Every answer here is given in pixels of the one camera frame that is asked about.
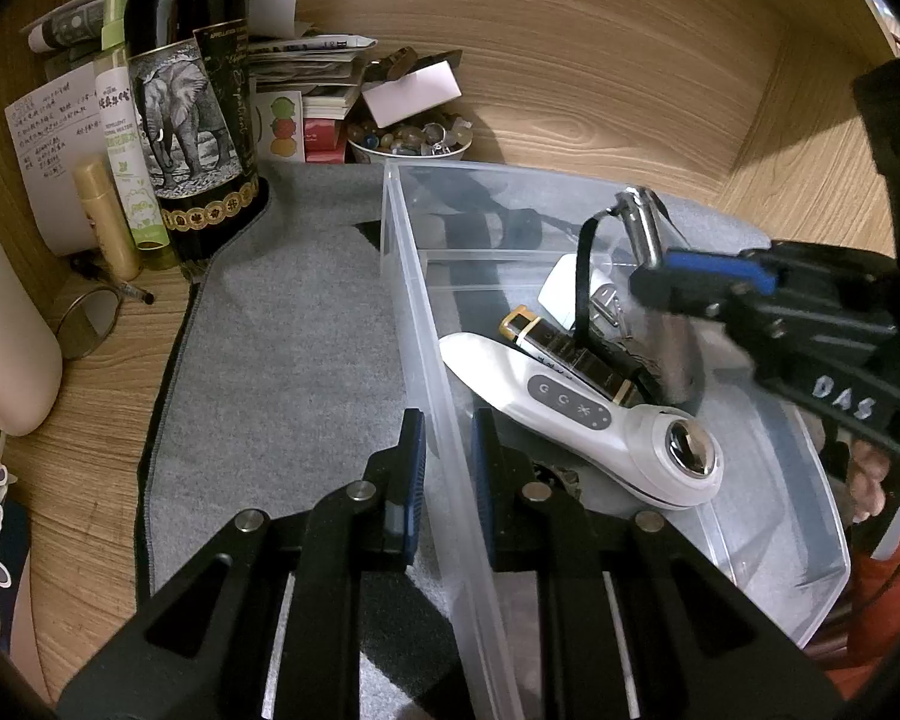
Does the large white cylinder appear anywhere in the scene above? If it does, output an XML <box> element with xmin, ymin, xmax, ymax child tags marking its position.
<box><xmin>0</xmin><ymin>184</ymin><xmax>65</xmax><ymax>437</ymax></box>

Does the red box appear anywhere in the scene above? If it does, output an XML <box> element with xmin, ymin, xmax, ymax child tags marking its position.
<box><xmin>302</xmin><ymin>116</ymin><xmax>348</xmax><ymax>164</ymax></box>

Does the rolled printed paper tube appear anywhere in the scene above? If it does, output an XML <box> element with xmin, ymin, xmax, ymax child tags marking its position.
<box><xmin>24</xmin><ymin>0</ymin><xmax>132</xmax><ymax>55</ymax></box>

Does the small white plastic case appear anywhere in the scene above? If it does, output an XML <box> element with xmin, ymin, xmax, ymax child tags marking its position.
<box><xmin>538</xmin><ymin>253</ymin><xmax>623</xmax><ymax>331</ymax></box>

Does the fruit sticker sheet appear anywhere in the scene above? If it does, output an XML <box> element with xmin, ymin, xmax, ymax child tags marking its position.
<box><xmin>257</xmin><ymin>88</ymin><xmax>306</xmax><ymax>164</ymax></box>

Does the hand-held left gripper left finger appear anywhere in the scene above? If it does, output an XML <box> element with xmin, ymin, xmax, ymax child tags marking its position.
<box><xmin>56</xmin><ymin>409</ymin><xmax>426</xmax><ymax>720</ymax></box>

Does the clear plastic storage bin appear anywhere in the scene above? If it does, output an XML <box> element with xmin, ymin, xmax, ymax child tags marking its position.
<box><xmin>379</xmin><ymin>159</ymin><xmax>852</xmax><ymax>720</ymax></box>

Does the silver metal tube with strap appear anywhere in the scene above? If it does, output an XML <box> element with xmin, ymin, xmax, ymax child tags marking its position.
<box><xmin>570</xmin><ymin>187</ymin><xmax>695</xmax><ymax>402</ymax></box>

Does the stack of books and papers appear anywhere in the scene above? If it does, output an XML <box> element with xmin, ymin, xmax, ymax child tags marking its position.
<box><xmin>247</xmin><ymin>0</ymin><xmax>380</xmax><ymax>121</ymax></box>

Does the white handheld massager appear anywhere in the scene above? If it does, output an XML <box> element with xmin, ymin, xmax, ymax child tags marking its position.
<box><xmin>439</xmin><ymin>331</ymin><xmax>725</xmax><ymax>512</ymax></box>

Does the green and white spray bottle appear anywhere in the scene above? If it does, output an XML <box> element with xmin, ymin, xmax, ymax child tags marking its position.
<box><xmin>94</xmin><ymin>0</ymin><xmax>181</xmax><ymax>271</ymax></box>

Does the person's right hand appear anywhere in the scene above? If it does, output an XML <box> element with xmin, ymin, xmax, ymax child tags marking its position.
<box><xmin>844</xmin><ymin>439</ymin><xmax>893</xmax><ymax>522</ymax></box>

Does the white handwritten note paper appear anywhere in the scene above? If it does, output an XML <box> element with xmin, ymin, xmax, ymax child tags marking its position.
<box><xmin>4</xmin><ymin>60</ymin><xmax>132</xmax><ymax>256</ymax></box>

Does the grey mat with black letters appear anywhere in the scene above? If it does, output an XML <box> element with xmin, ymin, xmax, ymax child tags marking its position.
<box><xmin>141</xmin><ymin>161</ymin><xmax>773</xmax><ymax>720</ymax></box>

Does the dark wine bottle elephant label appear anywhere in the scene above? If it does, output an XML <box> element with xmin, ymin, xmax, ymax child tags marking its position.
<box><xmin>124</xmin><ymin>0</ymin><xmax>263</xmax><ymax>282</ymax></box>

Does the small round mirror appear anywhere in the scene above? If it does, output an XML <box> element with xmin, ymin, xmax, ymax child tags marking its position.
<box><xmin>51</xmin><ymin>286</ymin><xmax>121</xmax><ymax>359</ymax></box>

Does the black and gold cylinder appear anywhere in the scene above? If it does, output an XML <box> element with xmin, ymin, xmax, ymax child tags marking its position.
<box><xmin>497</xmin><ymin>305</ymin><xmax>650</xmax><ymax>402</ymax></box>

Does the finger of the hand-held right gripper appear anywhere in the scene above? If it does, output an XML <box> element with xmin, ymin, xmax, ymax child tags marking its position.
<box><xmin>628</xmin><ymin>270</ymin><xmax>758</xmax><ymax>331</ymax></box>
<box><xmin>664</xmin><ymin>249</ymin><xmax>781</xmax><ymax>293</ymax></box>

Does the white bowl of beads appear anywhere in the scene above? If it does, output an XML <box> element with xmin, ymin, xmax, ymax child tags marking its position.
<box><xmin>345</xmin><ymin>112</ymin><xmax>475</xmax><ymax>164</ymax></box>

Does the beige stick tube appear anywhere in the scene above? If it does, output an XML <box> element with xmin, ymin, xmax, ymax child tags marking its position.
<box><xmin>73</xmin><ymin>156</ymin><xmax>142</xmax><ymax>282</ymax></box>

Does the white card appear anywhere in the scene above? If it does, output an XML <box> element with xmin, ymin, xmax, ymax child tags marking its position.
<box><xmin>361</xmin><ymin>64</ymin><xmax>462</xmax><ymax>128</ymax></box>

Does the black pen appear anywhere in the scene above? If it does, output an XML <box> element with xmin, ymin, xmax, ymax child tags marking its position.
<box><xmin>71</xmin><ymin>259</ymin><xmax>155</xmax><ymax>306</ymax></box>

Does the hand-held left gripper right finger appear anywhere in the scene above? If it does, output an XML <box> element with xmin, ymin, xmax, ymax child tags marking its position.
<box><xmin>471</xmin><ymin>409</ymin><xmax>826</xmax><ymax>720</ymax></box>

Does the person's orange clothing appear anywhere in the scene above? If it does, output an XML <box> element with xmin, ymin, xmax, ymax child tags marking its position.
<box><xmin>825</xmin><ymin>491</ymin><xmax>900</xmax><ymax>702</ymax></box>

